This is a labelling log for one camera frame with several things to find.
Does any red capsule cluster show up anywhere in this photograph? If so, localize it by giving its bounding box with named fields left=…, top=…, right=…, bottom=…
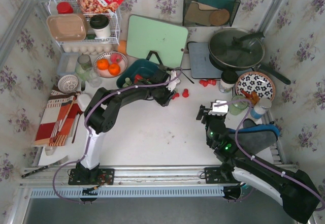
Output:
left=182, top=89, right=189, bottom=98
left=172, top=93, right=180, bottom=100

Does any white plastic scoop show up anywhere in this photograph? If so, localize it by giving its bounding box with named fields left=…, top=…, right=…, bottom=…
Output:
left=77, top=93, right=91, bottom=112

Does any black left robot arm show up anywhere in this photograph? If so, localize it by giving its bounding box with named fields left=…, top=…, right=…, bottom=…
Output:
left=68, top=69, right=180, bottom=185

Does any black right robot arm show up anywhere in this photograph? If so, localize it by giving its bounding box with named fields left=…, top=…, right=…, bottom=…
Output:
left=196, top=105, right=324, bottom=223

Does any teal storage basket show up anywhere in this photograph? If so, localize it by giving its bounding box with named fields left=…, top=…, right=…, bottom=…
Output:
left=116, top=59, right=158, bottom=88

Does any paper coffee cup black lid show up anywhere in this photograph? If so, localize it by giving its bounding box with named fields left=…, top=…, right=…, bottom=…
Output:
left=218, top=70, right=239, bottom=93

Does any clear storage box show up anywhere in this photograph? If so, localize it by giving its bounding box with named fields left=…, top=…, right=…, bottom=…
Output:
left=56, top=52, right=79, bottom=76

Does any green glass jar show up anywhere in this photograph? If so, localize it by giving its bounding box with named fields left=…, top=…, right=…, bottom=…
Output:
left=229, top=95, right=249, bottom=115

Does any blue grey oven mitt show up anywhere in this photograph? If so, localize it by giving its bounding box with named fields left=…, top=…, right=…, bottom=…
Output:
left=237, top=119, right=280, bottom=155

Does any blue white bottle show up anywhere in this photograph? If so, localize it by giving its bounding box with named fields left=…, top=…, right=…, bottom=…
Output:
left=250, top=98, right=272, bottom=119

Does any grey induction cooker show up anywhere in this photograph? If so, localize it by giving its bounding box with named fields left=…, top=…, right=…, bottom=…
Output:
left=186, top=41, right=222, bottom=79

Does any flower pattern plate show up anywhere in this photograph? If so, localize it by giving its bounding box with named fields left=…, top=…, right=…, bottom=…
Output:
left=235, top=72, right=276, bottom=101

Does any green cutting board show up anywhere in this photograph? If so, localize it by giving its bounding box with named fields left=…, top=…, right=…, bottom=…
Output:
left=126, top=15, right=188, bottom=68

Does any orange fruit behind board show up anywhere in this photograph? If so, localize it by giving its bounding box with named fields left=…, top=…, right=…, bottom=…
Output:
left=117, top=40, right=127, bottom=55

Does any glass fruit plate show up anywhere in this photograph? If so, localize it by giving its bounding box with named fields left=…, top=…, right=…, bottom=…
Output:
left=93, top=51, right=128, bottom=78

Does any clear glass cup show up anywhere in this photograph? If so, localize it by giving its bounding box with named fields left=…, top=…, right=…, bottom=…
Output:
left=86, top=68, right=102, bottom=88

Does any black wok pan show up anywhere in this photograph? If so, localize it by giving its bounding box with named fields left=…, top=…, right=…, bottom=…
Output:
left=208, top=28, right=291, bottom=85

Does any metal fork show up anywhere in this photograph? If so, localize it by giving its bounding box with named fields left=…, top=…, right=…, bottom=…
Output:
left=81, top=81, right=86, bottom=93

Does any green tinted glass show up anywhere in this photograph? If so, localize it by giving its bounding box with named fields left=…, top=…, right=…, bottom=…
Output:
left=75, top=54, right=92, bottom=81

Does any white egg tray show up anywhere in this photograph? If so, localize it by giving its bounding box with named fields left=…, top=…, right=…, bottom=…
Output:
left=62, top=44, right=115, bottom=55

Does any white cup on rack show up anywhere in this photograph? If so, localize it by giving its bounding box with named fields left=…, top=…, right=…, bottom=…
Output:
left=89, top=14, right=111, bottom=38

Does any black mesh holder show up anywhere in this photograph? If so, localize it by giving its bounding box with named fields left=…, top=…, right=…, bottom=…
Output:
left=182, top=0, right=241, bottom=27

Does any white strainer bowl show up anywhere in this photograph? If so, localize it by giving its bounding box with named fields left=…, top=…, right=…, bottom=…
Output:
left=58, top=75, right=79, bottom=93

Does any round cork coaster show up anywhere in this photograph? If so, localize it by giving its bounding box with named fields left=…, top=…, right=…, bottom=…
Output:
left=209, top=9, right=230, bottom=26

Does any striped orange cloth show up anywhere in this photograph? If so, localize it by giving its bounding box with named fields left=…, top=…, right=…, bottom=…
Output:
left=33, top=86, right=81, bottom=147

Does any beige plastic container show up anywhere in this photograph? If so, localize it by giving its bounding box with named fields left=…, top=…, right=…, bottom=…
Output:
left=46, top=13, right=88, bottom=42

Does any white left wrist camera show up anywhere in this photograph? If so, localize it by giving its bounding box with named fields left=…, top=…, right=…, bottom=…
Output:
left=167, top=71, right=180, bottom=91

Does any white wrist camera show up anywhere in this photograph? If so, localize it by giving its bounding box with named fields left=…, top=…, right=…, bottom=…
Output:
left=208, top=100, right=229, bottom=116
left=167, top=71, right=180, bottom=91

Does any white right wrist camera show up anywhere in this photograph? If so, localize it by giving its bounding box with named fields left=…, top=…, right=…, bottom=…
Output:
left=208, top=100, right=229, bottom=116

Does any black power cable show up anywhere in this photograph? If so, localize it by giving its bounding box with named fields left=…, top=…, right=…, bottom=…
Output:
left=175, top=41, right=193, bottom=71

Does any white wire rack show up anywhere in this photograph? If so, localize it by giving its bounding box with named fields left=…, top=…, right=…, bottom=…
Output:
left=46, top=0, right=122, bottom=46

